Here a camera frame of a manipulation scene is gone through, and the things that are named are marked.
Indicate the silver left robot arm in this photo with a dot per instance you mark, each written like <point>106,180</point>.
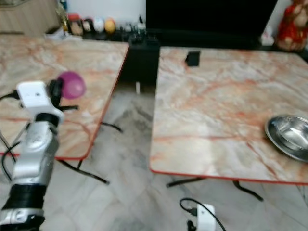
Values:
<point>36,154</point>

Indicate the black folding table legs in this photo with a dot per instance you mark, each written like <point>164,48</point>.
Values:
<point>86,172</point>
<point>183,182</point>

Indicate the yellow egg figure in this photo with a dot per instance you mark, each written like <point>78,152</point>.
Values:
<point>110,26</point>

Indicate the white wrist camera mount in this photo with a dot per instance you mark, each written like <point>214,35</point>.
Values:
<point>205,216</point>
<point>33,96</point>

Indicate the black and white egg figure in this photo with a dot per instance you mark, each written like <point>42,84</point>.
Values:
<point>88,26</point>

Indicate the red laughing Buddha statue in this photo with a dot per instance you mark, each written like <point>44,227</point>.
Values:
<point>293,26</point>

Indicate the purple plastic bowl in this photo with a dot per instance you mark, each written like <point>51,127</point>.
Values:
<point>74,85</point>

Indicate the black television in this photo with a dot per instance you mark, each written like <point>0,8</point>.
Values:
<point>211,13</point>

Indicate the red-lidded jar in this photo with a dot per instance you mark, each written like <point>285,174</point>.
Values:
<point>75,25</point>

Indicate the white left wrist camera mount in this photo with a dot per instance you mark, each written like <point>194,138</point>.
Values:
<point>33,96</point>

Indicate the stainless steel bowl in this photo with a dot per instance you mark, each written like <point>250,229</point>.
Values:
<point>293,131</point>

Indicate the light wooden cabinet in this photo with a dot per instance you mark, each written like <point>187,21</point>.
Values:
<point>29,14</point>

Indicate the black phone stand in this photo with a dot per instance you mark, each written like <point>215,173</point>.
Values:
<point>193,58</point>

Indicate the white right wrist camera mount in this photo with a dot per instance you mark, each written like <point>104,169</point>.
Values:
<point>205,216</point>

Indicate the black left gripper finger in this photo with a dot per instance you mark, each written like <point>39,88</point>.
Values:
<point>70,108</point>

